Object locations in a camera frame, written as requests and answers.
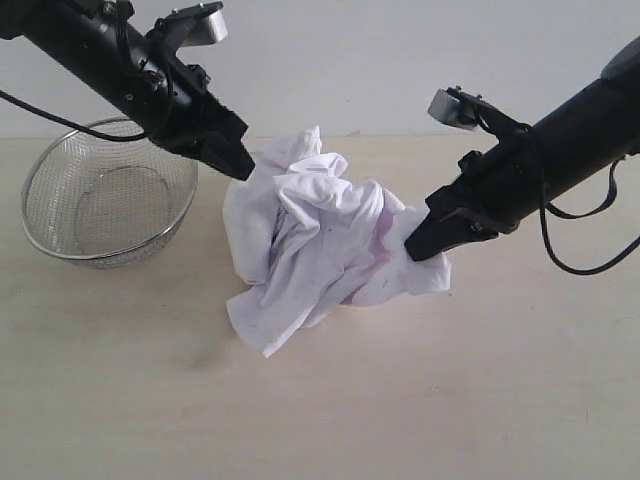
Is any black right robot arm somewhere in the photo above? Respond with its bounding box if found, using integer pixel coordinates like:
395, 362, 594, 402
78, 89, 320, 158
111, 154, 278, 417
404, 40, 639, 261

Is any white t-shirt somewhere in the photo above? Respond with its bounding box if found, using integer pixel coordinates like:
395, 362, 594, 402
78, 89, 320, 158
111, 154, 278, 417
222, 126, 451, 358

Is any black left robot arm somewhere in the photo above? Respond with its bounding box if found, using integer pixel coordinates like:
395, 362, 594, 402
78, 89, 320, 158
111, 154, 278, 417
1, 1, 255, 181

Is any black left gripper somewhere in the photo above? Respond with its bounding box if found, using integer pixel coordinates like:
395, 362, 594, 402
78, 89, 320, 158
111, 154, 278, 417
115, 29, 255, 181

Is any metal wire mesh basket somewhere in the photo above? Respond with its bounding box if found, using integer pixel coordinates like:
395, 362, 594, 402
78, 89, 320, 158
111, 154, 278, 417
21, 129, 198, 269

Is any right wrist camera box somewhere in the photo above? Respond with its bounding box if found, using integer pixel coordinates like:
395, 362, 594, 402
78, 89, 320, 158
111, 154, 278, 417
427, 86, 530, 141

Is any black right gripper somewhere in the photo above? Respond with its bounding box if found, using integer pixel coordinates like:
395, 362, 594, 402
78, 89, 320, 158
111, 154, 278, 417
404, 134, 542, 261

